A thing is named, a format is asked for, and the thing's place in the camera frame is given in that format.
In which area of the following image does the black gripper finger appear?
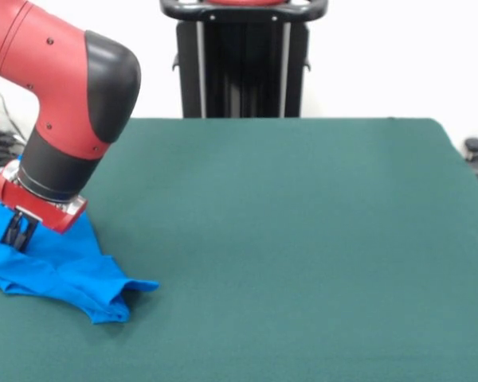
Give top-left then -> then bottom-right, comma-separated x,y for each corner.
15,217 -> 40,253
0,211 -> 24,246

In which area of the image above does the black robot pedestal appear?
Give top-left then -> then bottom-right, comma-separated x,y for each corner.
159,0 -> 330,119

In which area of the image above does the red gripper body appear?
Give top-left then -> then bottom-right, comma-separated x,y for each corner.
0,171 -> 89,235

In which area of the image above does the blue shirt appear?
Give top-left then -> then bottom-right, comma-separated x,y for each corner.
0,154 -> 161,325

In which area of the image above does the dark green table cloth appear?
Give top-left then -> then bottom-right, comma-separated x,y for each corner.
0,116 -> 478,382

